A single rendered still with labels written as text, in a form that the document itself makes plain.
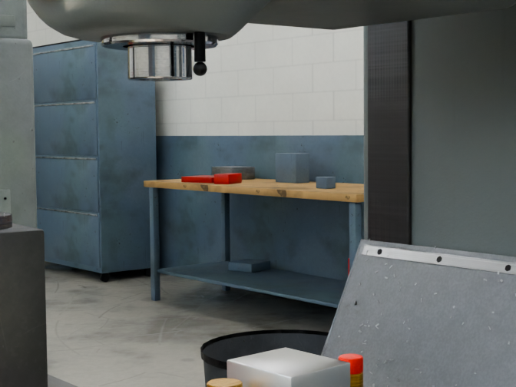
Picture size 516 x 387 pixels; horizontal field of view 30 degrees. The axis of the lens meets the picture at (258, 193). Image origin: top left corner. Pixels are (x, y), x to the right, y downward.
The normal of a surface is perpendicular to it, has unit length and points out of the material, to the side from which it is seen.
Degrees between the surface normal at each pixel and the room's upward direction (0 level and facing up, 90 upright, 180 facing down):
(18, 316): 90
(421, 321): 64
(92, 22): 149
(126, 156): 90
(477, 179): 90
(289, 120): 90
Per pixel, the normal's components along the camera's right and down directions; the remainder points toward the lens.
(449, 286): -0.70, -0.41
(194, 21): 0.51, 0.62
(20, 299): 0.55, 0.05
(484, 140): -0.78, 0.05
